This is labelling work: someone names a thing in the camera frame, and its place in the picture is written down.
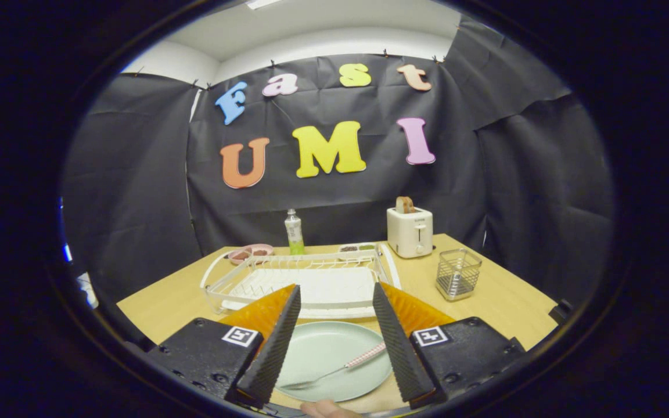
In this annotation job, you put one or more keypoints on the cream toaster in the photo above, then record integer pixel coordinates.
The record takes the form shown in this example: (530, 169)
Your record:
(409, 232)

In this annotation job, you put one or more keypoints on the small white divided dish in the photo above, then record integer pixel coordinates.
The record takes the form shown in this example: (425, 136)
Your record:
(358, 254)

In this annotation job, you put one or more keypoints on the white dish rack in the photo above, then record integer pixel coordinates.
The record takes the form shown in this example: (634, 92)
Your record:
(334, 290)

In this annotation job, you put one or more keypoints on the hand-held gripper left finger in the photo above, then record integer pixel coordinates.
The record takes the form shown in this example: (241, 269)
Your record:
(273, 348)

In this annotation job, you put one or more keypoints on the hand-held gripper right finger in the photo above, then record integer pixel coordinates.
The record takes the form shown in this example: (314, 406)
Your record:
(398, 348)

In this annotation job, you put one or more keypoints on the brown toast slice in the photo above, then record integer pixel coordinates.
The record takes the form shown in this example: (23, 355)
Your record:
(404, 205)

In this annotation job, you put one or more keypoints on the clear bottle green liquid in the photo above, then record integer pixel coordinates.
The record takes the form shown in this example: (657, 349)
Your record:
(294, 232)

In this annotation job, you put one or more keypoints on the brown food piece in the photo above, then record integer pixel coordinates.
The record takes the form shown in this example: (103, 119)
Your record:
(260, 252)
(241, 255)

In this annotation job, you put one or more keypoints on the ceiling light panel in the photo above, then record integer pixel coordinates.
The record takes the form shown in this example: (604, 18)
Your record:
(263, 3)

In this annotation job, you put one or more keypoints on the pale green plate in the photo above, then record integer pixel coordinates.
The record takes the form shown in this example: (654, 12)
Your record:
(323, 348)

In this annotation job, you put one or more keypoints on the pink bowl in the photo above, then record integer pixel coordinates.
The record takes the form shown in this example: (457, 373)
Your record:
(265, 259)

